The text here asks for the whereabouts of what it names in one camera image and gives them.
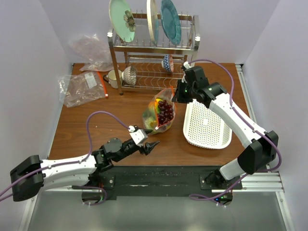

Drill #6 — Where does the green cabbage toy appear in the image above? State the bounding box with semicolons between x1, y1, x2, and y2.
143;110;157;129

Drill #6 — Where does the dark red grape bunch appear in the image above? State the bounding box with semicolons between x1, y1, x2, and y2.
157;100;174;125

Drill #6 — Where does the red yellow mango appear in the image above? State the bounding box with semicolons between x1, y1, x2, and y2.
154;98;163;110

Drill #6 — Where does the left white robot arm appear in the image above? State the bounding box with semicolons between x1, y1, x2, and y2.
10;129;159;202

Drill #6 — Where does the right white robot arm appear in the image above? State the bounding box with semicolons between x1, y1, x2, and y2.
172;62;279;189

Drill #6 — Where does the crumpled clear bag at back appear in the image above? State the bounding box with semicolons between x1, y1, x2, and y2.
69;34;114;72

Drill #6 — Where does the blue white patterned bowl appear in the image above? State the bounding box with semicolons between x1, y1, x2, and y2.
161;54;174;73

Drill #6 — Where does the white perforated plastic basket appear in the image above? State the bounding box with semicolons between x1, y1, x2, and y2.
183;100;232;149

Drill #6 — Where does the steel two-tier dish rack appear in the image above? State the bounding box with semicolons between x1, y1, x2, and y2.
107;12;201;95

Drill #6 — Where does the cream enamel mug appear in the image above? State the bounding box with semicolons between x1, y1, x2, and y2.
103;70;123;89

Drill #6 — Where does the teal blue plate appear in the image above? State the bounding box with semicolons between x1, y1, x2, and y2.
161;0;181;46

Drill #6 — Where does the cream rimmed plate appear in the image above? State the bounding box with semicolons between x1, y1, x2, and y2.
146;0;159;45

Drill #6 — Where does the mint green floral plate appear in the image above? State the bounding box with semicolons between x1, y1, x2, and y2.
109;0;136;43

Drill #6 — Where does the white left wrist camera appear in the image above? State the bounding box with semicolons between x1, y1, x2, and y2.
130;129;148;146

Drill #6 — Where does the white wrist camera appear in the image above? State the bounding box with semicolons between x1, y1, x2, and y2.
181;62;191;73
130;129;148;146

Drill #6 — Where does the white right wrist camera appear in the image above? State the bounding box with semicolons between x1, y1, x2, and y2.
181;62;191;73

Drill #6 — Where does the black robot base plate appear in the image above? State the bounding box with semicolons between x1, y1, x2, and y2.
85;166;239;200

